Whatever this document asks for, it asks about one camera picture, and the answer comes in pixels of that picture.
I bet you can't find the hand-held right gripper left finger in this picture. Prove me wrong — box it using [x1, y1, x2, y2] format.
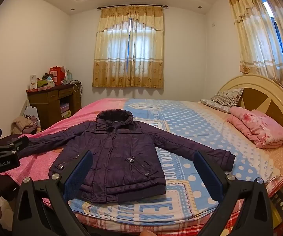
[12, 150, 94, 236]

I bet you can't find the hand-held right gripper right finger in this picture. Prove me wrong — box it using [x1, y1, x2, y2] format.
[193, 150, 274, 236]

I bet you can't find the dark purple padded jacket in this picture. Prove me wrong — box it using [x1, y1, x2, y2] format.
[17, 109, 236, 204]

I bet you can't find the pile of clothes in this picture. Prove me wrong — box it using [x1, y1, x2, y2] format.
[11, 116, 38, 135]

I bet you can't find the white paper bag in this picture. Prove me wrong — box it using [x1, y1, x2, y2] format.
[24, 106, 40, 126]

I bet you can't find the blue polka dot bedsheet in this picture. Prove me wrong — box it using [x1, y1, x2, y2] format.
[68, 98, 283, 227]

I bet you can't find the brown wooden desk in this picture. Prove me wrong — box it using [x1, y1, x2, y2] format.
[26, 82, 83, 131]

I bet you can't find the pink bedsheet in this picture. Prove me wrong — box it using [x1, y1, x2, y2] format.
[0, 98, 132, 195]

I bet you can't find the red plaid mattress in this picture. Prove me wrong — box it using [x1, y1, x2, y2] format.
[43, 170, 283, 236]

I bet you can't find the pile of desk clutter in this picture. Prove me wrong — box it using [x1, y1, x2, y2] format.
[37, 73, 56, 89]

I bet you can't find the folded pink blanket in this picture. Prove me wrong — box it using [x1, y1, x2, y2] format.
[227, 107, 283, 149]

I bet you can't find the patterned grey pillow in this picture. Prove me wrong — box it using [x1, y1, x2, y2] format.
[200, 88, 244, 113]

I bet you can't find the black device with buttons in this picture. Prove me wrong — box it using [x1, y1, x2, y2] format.
[270, 189, 283, 229]

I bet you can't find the red gift box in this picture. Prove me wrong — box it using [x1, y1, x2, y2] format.
[49, 66, 67, 86]

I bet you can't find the cream wooden headboard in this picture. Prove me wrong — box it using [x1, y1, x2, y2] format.
[216, 74, 283, 143]

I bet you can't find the yellow patterned window curtain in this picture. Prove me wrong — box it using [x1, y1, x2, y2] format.
[227, 0, 283, 109]
[92, 5, 164, 88]

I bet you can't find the dark curtain rod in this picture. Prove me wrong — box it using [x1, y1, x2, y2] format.
[97, 3, 168, 10]

